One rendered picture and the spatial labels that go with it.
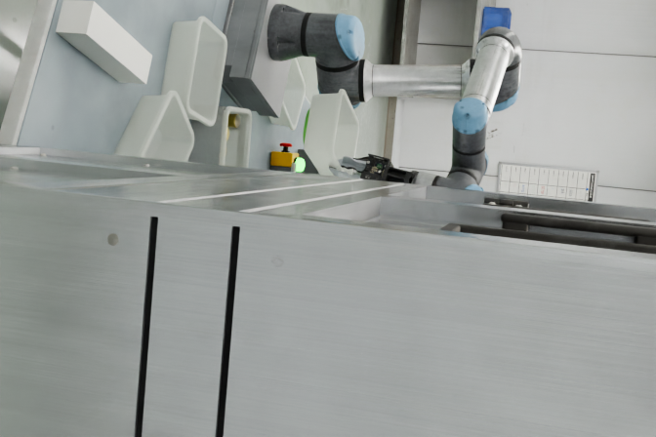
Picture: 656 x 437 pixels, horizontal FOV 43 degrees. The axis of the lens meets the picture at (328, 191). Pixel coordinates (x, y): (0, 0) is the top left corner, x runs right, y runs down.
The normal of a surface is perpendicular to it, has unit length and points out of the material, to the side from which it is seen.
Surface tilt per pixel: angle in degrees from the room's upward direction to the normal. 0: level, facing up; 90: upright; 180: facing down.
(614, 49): 90
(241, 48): 90
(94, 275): 90
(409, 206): 90
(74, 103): 0
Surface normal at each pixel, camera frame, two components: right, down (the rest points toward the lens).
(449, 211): -0.26, 0.04
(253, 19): -0.22, -0.29
